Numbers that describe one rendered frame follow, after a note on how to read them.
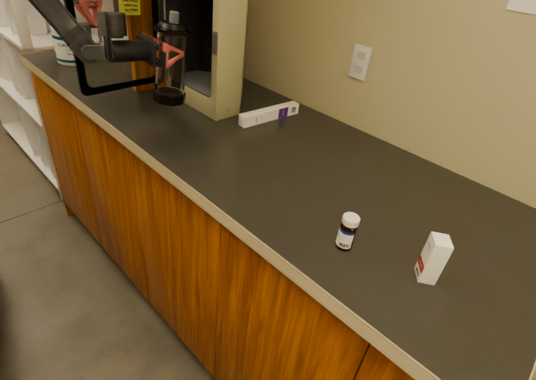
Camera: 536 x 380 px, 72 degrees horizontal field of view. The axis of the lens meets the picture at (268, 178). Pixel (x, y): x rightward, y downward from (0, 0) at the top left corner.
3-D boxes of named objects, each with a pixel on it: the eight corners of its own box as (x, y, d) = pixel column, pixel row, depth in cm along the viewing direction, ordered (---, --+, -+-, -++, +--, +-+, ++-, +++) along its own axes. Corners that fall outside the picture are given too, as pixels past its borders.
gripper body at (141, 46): (141, 33, 108) (117, 33, 103) (160, 43, 102) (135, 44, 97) (141, 56, 111) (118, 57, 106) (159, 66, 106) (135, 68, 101)
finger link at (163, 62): (175, 37, 111) (146, 37, 104) (188, 44, 107) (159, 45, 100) (173, 60, 114) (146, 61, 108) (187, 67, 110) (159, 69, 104)
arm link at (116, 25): (81, 56, 101) (81, 60, 94) (74, 9, 96) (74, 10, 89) (128, 56, 106) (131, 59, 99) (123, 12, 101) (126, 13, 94)
